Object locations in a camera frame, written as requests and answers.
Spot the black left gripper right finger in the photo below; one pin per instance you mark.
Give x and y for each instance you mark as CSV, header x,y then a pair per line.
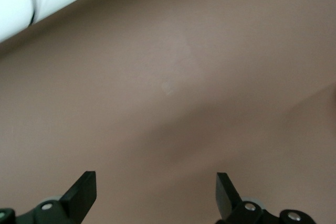
x,y
225,197

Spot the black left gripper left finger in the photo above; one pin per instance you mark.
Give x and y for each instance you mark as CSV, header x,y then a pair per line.
x,y
76,197

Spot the small clear tape piece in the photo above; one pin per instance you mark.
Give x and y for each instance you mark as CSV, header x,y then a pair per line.
x,y
167,88

